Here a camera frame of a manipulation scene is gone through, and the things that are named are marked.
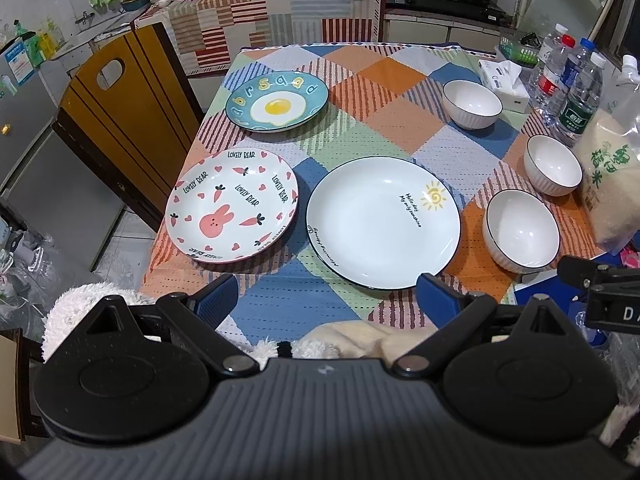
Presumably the white ribbed bowl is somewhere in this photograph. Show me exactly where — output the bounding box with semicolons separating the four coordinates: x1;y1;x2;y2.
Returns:
442;80;503;130
482;190;560;274
524;136;582;197

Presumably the pink bunny carrot plate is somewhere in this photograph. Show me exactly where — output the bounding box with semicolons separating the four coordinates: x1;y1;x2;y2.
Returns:
165;148;299;264

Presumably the white sun plate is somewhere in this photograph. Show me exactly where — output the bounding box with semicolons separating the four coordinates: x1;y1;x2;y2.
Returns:
306;156;461;290

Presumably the blue fried egg plate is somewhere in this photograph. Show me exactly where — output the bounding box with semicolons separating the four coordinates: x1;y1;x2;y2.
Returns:
224;70;329;133

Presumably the white fluffy cloth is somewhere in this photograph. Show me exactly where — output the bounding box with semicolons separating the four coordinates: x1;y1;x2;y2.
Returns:
41;282;437;367

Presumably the bag of rice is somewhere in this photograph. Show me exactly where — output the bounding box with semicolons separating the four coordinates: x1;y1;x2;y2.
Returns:
573;55;639;254

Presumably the patchwork tablecloth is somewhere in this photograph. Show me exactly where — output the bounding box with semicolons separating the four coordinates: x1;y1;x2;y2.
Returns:
138;41;609;356

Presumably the green label water bottle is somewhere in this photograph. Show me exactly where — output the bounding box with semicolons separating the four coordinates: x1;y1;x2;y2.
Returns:
554;52;606;146

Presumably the grey cabinet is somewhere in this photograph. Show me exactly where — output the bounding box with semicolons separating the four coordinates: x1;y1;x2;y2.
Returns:
1;39;124;271

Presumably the wooden chair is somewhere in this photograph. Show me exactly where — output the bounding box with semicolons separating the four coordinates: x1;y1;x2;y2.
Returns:
53;24;204;231

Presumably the blue label water bottle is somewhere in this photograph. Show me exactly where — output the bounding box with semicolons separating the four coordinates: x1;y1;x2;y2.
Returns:
561;38;596;91

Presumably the red label water bottle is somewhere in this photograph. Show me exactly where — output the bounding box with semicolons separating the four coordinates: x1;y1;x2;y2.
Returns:
532;34;576;127

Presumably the white tissue pack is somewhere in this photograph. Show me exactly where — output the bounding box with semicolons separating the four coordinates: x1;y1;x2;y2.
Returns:
478;60;529;113

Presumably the green plastic basket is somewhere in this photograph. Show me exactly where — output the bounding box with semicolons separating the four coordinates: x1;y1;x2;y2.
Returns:
498;32;541;68

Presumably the striped counter cloth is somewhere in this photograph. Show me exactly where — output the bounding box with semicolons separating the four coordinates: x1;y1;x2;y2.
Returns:
134;0;384;76

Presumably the black gas stove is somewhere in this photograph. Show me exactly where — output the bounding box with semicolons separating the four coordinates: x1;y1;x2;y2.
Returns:
385;0;513;26

